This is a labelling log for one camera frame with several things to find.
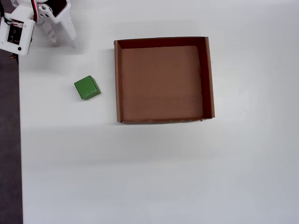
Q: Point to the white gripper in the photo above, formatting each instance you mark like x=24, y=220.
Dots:
x=66, y=25

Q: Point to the green wooden cube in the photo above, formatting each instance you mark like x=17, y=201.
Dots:
x=86, y=87

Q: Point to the brown cardboard box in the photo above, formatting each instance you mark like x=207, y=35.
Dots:
x=161, y=84

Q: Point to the metal clamp screw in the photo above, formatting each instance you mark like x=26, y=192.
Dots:
x=13, y=57

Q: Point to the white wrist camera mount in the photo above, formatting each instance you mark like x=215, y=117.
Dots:
x=26, y=30

